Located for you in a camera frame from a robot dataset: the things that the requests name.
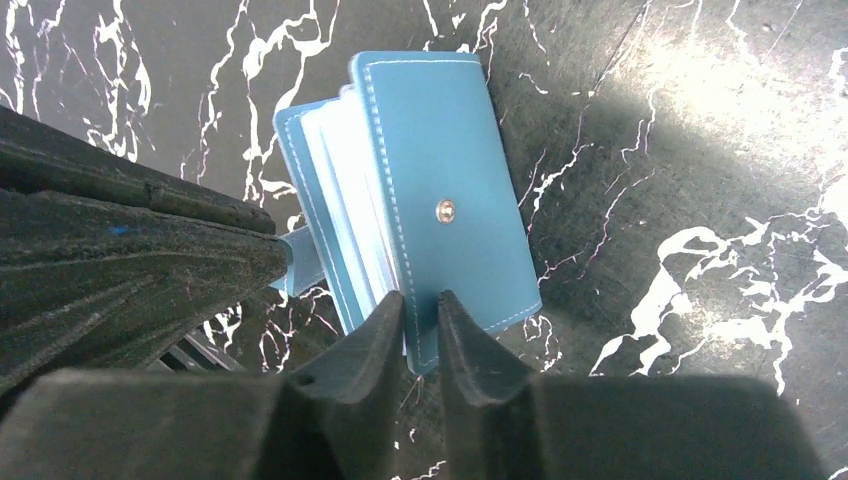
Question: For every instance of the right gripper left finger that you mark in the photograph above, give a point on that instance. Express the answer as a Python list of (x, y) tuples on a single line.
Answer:
[(329, 419)]

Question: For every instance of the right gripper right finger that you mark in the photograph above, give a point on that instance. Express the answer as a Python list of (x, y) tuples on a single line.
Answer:
[(504, 420)]

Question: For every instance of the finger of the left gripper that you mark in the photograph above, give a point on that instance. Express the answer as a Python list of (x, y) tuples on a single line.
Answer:
[(108, 263)]

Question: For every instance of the blue card holder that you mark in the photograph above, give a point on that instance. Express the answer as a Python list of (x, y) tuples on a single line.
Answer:
[(403, 182)]

